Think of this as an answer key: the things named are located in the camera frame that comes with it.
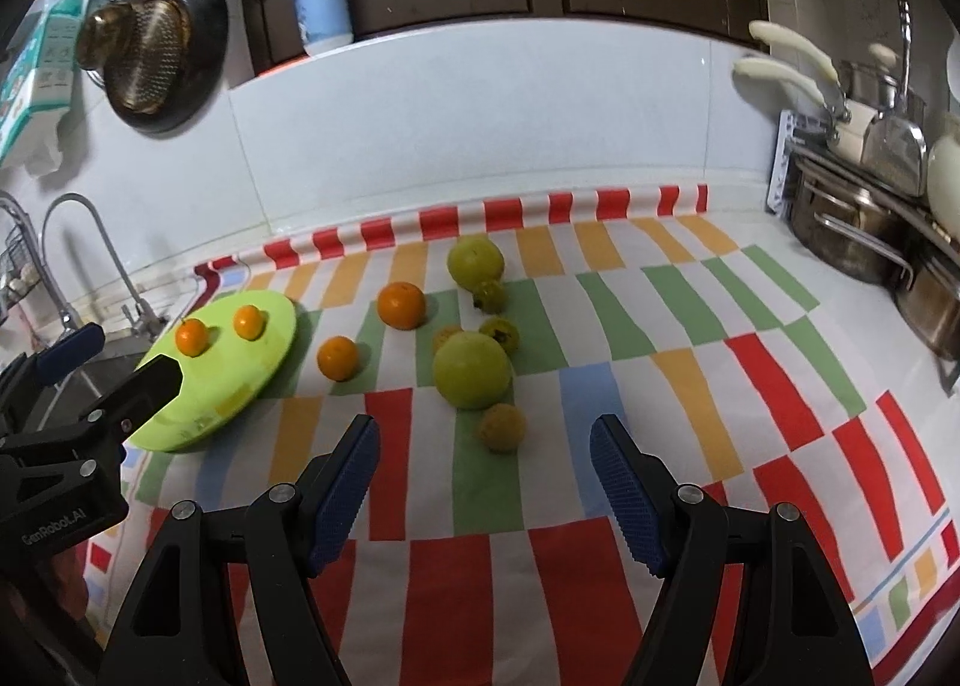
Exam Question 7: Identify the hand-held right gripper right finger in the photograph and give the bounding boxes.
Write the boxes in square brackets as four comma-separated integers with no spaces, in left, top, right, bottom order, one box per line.
[589,414,875,686]

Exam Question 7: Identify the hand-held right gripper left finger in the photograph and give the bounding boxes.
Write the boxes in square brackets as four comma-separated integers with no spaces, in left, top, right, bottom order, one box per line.
[96,414,382,686]

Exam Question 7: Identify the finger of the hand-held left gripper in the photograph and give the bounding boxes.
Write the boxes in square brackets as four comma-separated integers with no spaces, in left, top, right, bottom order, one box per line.
[41,356,186,471]
[0,324,106,436]

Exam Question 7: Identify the small orange with stem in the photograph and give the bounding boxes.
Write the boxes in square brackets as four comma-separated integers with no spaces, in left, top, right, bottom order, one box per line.
[175,317,209,359]

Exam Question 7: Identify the green plate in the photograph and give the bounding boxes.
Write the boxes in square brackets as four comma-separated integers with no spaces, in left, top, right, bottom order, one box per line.
[124,290,299,453]

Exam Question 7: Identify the round brown fruit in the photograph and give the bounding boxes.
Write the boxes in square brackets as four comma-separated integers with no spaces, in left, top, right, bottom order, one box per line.
[480,402,527,452]

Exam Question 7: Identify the medium orange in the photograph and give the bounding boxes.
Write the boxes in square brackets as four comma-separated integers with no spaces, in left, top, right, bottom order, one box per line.
[316,335,361,382]

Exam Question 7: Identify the large green guava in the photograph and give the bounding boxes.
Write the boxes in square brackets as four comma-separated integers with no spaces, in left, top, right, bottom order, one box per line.
[433,330,515,411]
[448,234,505,287]

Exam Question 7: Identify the large orange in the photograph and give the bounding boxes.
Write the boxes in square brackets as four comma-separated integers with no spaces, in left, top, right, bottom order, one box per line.
[376,281,428,332]

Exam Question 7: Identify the steel sink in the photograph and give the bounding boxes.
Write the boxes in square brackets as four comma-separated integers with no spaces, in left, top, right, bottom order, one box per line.
[30,337,151,432]

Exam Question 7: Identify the gooseneck steel faucet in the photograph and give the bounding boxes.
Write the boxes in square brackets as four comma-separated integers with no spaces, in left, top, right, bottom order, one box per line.
[41,193,162,335]

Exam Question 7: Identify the striped colourful tablecloth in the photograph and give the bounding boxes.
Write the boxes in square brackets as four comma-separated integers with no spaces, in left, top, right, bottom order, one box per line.
[82,183,950,686]

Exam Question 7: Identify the white plastic bag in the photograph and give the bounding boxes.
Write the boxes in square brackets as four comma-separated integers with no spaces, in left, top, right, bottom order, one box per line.
[0,109,68,185]

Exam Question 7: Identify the teal and white box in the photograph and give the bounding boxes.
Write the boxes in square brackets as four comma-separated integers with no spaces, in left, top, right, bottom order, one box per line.
[0,0,95,158]

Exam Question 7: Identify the perforated golden strainer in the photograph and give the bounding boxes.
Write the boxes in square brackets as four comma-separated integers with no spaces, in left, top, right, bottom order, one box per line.
[109,0,188,113]

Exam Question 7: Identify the brass ladle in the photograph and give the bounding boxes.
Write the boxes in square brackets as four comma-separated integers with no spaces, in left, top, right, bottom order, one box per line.
[75,4,140,68]

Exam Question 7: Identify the black frying pan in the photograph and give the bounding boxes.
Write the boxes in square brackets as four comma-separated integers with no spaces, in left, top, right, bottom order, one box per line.
[105,0,230,134]

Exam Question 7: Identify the large steel pot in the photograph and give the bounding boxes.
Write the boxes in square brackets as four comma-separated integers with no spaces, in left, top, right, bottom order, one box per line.
[787,150,916,286]

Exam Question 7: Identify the white and blue rack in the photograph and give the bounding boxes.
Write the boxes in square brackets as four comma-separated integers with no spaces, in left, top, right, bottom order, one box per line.
[766,109,833,218]

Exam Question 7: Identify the cream pot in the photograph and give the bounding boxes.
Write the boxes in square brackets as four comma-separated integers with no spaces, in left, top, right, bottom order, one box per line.
[825,97,878,163]

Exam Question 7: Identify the steel turner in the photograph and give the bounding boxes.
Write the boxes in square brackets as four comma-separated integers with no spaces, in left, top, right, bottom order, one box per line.
[859,0,927,200]

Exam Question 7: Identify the white jar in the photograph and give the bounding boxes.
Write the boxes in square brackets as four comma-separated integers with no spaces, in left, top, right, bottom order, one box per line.
[926,131,960,245]

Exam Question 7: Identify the steel pot with lid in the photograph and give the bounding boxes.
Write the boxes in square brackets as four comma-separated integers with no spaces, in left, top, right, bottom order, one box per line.
[836,41,927,113]

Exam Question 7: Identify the wire basket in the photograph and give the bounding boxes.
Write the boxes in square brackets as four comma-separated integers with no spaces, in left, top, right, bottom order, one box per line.
[0,210,35,327]

